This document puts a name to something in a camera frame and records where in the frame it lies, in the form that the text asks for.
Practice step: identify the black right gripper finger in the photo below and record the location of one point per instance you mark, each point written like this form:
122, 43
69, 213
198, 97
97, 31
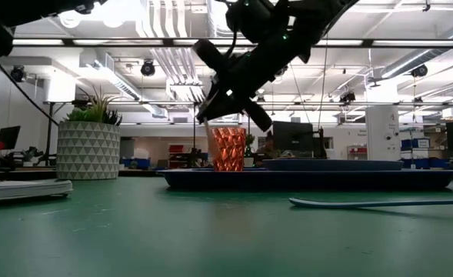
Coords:
226, 107
212, 100

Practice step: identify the orange faceted plastic cup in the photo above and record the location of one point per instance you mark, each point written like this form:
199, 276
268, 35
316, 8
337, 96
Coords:
230, 150

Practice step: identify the blue plate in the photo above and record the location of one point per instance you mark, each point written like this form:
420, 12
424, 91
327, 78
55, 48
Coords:
334, 165

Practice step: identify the light blue plastic spoon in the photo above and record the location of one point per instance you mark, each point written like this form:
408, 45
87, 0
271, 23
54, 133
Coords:
326, 204

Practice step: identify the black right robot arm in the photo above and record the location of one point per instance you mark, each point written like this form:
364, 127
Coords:
326, 15

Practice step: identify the dark blue serving tray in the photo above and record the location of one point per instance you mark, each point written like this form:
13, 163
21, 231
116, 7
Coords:
307, 180

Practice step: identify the small plant in white pot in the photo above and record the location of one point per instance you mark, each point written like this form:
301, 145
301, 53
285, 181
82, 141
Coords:
250, 140

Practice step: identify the red toolbox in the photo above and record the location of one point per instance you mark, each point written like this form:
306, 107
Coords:
176, 148

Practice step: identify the black ceiling spotlight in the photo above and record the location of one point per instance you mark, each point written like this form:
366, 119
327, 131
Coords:
148, 68
17, 74
347, 97
419, 71

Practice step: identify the blue storage bins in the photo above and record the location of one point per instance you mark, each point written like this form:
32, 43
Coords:
137, 163

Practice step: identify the overhead light bar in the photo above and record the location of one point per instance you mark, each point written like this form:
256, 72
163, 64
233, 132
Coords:
114, 42

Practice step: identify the green spiky potted plant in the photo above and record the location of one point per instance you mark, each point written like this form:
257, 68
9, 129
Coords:
95, 114

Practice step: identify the shelf with red bins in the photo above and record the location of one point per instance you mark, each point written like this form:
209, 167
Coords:
357, 152

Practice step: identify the grey triangle-patterned planter pot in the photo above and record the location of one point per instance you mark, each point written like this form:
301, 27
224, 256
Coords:
87, 150

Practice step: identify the white square pillar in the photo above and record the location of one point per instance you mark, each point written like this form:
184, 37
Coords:
382, 131

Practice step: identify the black tripod stand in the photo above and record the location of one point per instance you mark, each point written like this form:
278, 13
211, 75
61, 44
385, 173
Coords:
49, 131

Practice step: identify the blue bin with white label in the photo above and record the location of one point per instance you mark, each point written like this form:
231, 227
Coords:
414, 144

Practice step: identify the row of blue bins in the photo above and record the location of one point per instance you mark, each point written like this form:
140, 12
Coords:
426, 163

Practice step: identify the small black monitor on stand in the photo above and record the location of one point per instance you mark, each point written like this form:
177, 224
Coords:
8, 135

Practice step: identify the white flat pad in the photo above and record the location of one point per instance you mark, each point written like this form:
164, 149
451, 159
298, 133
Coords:
18, 189

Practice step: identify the black background frame stand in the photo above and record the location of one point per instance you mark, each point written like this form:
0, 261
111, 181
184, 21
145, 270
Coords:
194, 134

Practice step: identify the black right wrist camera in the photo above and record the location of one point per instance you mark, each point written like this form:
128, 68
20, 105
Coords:
253, 19

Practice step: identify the long black horizontal rail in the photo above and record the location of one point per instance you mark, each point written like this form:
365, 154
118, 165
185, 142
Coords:
364, 104

